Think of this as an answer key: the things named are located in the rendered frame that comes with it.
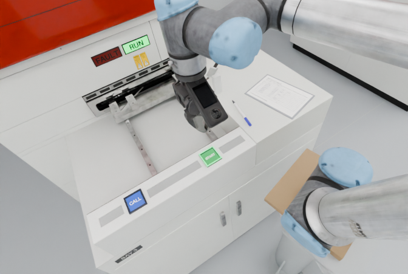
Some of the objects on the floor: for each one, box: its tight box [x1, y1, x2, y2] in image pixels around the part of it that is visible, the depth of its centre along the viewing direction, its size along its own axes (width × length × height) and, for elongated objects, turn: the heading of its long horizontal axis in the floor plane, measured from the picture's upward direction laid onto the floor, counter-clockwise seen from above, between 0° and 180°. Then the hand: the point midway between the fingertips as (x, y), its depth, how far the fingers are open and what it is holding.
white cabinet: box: [97, 122, 323, 274], centre depth 134 cm, size 64×96×82 cm, turn 127°
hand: (206, 130), depth 65 cm, fingers closed
